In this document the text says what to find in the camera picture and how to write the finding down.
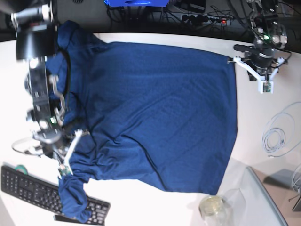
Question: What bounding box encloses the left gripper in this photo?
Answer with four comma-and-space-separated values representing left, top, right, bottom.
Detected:
234, 44, 291, 81

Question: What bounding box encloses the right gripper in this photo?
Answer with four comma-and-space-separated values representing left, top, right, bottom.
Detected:
31, 129, 73, 160

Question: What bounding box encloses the blue t-shirt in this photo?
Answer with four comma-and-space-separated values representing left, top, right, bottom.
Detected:
57, 21, 238, 223

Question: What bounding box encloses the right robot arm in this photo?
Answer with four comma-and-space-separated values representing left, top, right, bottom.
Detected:
11, 0, 71, 164

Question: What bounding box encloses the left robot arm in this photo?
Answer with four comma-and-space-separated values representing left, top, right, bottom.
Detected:
233, 0, 292, 83

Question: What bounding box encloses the green tape roll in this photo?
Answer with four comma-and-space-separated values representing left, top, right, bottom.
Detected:
15, 165, 28, 175

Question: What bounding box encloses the black keyboard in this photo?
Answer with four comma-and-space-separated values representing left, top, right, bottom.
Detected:
1, 165, 110, 226

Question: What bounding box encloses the black power strip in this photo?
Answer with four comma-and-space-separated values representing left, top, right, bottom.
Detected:
181, 14, 233, 26

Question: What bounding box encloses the blue box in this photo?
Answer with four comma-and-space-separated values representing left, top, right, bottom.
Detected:
104, 0, 169, 7

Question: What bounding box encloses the clear glass jar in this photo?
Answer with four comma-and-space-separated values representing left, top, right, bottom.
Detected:
198, 189, 246, 226

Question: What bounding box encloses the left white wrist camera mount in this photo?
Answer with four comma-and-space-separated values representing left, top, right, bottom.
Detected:
227, 56, 286, 94

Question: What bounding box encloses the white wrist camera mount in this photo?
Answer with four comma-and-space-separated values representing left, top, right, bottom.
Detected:
58, 129, 84, 179
227, 56, 286, 94

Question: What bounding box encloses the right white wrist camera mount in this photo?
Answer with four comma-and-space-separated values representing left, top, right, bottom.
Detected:
58, 129, 84, 179

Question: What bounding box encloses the coiled white cable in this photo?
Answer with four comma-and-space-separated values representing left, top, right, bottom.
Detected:
261, 101, 301, 158

